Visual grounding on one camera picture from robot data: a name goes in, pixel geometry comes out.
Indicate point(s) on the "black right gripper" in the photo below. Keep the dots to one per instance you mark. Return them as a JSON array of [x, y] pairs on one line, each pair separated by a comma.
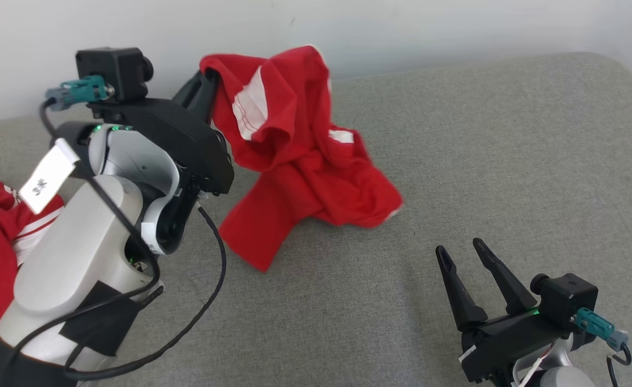
[[509, 338]]

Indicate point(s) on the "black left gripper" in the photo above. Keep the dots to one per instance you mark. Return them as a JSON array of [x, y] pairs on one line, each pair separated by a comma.
[[187, 140]]

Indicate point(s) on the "red shorts white trim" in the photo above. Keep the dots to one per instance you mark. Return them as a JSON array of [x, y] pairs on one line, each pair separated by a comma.
[[305, 177]]

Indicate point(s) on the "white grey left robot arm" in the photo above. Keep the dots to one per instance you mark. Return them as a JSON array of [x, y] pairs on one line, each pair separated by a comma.
[[74, 252]]

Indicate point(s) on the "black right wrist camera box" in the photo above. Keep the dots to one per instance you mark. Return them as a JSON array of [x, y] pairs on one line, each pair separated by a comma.
[[568, 298]]

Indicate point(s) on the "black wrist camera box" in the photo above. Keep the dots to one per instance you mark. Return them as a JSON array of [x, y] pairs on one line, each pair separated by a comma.
[[568, 298], [112, 70]]

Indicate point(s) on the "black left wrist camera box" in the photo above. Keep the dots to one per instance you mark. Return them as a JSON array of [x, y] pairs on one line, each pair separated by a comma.
[[112, 70]]

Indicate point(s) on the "teal right camera connector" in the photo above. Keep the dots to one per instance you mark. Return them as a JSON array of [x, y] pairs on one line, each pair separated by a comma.
[[593, 324]]

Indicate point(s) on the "teal camera connector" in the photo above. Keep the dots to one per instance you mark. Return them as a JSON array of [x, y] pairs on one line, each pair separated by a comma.
[[82, 88], [593, 324]]

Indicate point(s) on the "teal left camera connector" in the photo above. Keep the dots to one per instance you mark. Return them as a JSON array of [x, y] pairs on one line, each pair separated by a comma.
[[82, 88]]

